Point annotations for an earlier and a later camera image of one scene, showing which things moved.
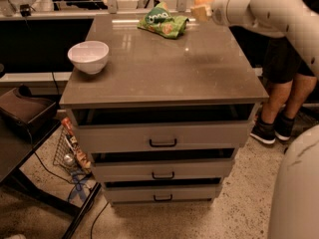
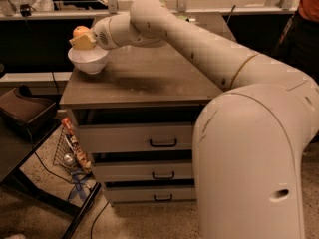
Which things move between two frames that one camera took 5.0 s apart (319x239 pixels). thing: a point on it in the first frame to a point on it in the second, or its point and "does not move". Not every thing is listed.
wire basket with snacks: [70, 152] does not move
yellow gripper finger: [199, 14] to [83, 42]
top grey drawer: [162, 135] does not move
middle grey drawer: [163, 168] does not move
